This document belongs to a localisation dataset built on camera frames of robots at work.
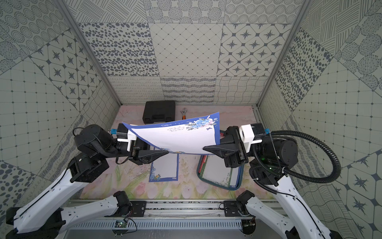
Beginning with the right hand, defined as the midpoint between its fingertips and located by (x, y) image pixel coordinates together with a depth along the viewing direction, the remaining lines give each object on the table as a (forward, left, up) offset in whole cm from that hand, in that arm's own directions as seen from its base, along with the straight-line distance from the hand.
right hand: (200, 144), depth 39 cm
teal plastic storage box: (+6, -3, -52) cm, 53 cm away
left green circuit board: (-13, +39, -53) cm, 68 cm away
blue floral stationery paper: (+13, +21, -51) cm, 56 cm away
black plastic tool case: (+58, +32, -48) cm, 82 cm away
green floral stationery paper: (+14, -8, -51) cm, 53 cm away
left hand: (0, +9, -2) cm, 10 cm away
